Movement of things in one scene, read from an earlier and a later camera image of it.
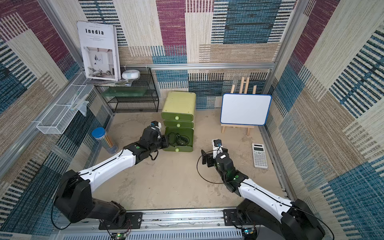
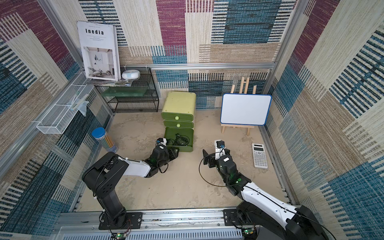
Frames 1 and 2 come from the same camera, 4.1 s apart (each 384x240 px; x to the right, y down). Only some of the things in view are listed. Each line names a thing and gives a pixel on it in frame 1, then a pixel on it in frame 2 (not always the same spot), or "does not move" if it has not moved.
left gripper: (165, 141) -> (172, 153)
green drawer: (186, 131) does not move
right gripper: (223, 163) does not move
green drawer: (177, 116) does not move
